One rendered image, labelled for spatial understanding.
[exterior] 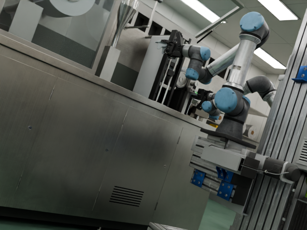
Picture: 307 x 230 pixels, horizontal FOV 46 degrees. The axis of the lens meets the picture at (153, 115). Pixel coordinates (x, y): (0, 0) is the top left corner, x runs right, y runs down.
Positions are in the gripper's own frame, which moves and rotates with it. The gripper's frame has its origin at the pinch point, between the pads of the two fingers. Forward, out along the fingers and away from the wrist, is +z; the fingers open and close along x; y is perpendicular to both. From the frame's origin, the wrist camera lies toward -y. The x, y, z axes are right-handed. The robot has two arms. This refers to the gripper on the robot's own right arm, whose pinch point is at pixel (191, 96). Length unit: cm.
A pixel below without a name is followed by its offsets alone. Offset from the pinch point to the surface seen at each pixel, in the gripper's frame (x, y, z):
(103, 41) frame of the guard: 104, 2, -25
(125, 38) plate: 58, 25, 30
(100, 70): 83, -10, 5
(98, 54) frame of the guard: 104, -6, -25
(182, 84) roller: 15.2, 5.7, -1.9
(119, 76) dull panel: 51, -4, 31
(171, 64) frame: 41.9, 12.3, -13.9
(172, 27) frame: 18, 53, 31
